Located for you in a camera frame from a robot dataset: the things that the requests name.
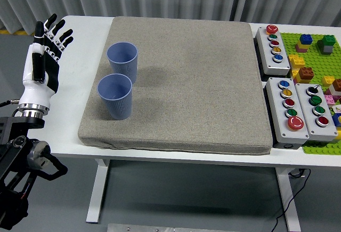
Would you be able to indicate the pink toy brick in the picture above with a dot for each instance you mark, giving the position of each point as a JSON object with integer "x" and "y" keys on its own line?
{"x": 329, "y": 99}

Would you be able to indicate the brown toy brick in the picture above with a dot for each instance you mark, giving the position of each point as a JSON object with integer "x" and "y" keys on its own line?
{"x": 337, "y": 84}
{"x": 306, "y": 73}

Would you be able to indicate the grey toy brick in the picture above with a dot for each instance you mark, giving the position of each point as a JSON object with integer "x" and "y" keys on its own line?
{"x": 328, "y": 49}

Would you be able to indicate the grey-brown fabric mat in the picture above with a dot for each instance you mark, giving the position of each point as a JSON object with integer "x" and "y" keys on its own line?
{"x": 186, "y": 82}

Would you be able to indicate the green studded baseplate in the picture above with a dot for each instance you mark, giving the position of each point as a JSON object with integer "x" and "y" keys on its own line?
{"x": 317, "y": 61}

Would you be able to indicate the grey box black selector knob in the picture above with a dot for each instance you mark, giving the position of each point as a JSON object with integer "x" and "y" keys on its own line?
{"x": 326, "y": 132}

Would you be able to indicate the grey box large red button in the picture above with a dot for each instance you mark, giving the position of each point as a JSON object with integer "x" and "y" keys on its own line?
{"x": 279, "y": 130}

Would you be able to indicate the blue ribbed plastic cup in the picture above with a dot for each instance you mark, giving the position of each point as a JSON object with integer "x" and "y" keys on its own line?
{"x": 122, "y": 56}
{"x": 114, "y": 88}

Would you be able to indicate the dark green toy brick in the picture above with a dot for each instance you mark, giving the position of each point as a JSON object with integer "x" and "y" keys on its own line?
{"x": 327, "y": 40}

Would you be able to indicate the blue toy brick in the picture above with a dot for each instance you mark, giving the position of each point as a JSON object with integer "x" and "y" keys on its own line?
{"x": 337, "y": 120}
{"x": 305, "y": 40}

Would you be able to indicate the grey five-button control box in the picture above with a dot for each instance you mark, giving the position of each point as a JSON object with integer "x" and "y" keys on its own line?
{"x": 279, "y": 66}

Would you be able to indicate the white table leg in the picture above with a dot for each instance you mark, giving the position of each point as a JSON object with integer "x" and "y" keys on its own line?
{"x": 97, "y": 189}
{"x": 287, "y": 197}

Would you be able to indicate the yellow toy brick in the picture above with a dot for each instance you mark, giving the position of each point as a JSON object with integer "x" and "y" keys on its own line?
{"x": 328, "y": 80}
{"x": 339, "y": 134}
{"x": 296, "y": 60}
{"x": 301, "y": 48}
{"x": 295, "y": 73}

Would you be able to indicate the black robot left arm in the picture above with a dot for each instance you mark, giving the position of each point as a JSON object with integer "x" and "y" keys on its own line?
{"x": 16, "y": 146}

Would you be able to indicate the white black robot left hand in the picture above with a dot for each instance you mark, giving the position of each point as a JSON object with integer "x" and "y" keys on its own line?
{"x": 34, "y": 93}

